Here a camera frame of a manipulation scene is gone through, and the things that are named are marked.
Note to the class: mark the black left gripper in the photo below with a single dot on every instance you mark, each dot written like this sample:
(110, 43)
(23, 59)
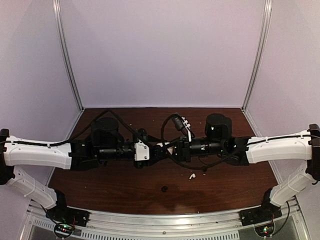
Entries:
(152, 160)

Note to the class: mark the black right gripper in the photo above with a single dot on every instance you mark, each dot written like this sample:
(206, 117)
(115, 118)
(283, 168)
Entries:
(183, 150)

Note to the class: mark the white earbud charging case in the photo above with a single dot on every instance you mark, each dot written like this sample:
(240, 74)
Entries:
(166, 147)

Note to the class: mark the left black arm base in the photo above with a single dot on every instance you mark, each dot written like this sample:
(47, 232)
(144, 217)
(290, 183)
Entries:
(62, 213)

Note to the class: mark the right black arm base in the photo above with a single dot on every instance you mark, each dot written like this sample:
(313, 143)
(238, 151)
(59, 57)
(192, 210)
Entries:
(263, 213)

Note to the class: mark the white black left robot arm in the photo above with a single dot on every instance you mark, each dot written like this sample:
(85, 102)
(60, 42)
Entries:
(104, 143)

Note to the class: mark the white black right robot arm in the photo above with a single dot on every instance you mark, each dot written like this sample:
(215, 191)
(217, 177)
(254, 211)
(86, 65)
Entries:
(244, 151)

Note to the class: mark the white earbud on table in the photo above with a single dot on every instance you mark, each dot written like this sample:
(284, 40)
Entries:
(192, 176)

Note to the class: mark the right circuit board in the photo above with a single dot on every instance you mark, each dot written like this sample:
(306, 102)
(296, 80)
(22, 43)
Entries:
(265, 230)

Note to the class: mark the circuit board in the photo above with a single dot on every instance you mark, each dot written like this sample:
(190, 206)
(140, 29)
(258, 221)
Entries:
(63, 230)
(265, 230)

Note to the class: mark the left circuit board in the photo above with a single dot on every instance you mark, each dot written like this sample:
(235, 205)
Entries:
(63, 230)

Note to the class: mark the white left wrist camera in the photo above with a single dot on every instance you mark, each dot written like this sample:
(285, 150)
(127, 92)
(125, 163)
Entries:
(142, 152)

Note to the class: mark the aluminium front rail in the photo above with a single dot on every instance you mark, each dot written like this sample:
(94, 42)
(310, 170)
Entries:
(221, 225)

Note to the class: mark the right aluminium frame post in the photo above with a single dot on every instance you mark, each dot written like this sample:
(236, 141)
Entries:
(264, 31)

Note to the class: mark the aluminium frame post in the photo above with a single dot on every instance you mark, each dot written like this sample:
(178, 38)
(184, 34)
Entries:
(65, 53)
(264, 31)

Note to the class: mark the left aluminium frame post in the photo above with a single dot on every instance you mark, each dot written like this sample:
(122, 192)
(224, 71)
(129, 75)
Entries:
(65, 53)

